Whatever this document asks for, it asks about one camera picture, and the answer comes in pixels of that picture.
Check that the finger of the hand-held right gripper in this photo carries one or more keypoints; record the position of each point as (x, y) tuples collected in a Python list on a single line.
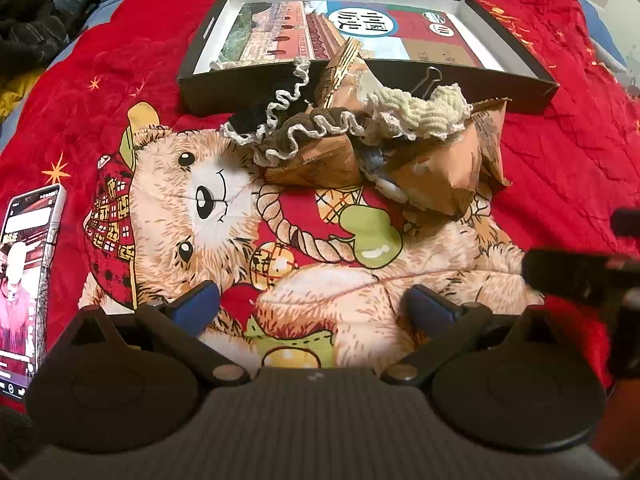
[(627, 222), (575, 275)]

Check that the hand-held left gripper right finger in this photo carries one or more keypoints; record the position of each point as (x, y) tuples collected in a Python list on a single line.
[(430, 305)]

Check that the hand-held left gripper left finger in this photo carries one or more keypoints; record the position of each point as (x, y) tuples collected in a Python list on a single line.
[(197, 302)]

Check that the blue crochet scrunchie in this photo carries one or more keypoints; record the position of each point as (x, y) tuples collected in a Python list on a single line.
[(372, 165)]

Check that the black cardboard box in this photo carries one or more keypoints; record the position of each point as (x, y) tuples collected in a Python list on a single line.
[(500, 92)]

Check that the brown crochet scrunchie white trim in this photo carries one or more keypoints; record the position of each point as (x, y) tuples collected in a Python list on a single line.
[(285, 142)]

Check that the black crochet scrunchie white trim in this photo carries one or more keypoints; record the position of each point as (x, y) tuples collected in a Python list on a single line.
[(250, 121)]

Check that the cream crochet scrunchie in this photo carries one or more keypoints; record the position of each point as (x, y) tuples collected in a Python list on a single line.
[(430, 110)]

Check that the small binder clip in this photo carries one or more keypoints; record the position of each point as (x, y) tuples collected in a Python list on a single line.
[(425, 85)]

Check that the red bear printed blanket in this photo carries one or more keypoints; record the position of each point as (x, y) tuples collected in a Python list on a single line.
[(550, 160)]

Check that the smartphone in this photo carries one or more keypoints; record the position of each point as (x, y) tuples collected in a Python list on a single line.
[(25, 285)]

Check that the yellow cloth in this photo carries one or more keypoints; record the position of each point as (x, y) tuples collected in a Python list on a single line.
[(7, 100)]

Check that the light blue bed sheet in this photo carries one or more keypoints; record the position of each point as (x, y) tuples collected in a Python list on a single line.
[(90, 25)]

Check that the dark clothes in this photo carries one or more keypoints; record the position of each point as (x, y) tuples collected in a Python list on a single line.
[(30, 25)]

